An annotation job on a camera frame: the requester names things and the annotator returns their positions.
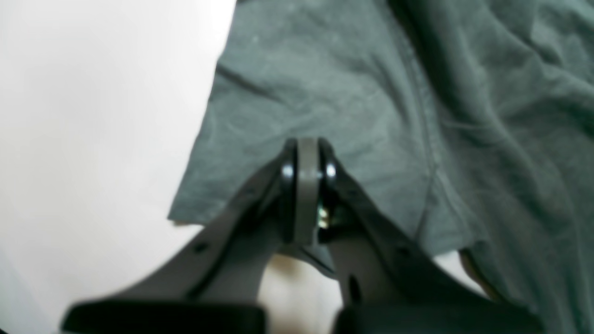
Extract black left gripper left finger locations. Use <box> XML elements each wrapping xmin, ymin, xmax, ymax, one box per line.
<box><xmin>61</xmin><ymin>139</ymin><xmax>298</xmax><ymax>334</ymax></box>

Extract grey t-shirt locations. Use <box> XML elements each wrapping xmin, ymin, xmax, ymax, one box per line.
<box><xmin>169</xmin><ymin>0</ymin><xmax>594</xmax><ymax>334</ymax></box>

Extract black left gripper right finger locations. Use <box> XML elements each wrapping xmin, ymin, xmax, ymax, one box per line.
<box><xmin>313</xmin><ymin>139</ymin><xmax>543</xmax><ymax>334</ymax></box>

